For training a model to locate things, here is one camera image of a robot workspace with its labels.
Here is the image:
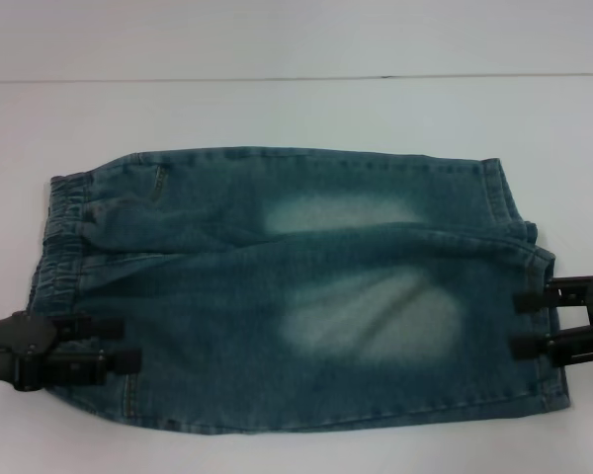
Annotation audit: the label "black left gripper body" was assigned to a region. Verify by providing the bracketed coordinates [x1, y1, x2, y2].
[0, 311, 59, 393]

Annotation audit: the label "blue denim shorts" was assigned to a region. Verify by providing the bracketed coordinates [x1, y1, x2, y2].
[28, 144, 572, 436]

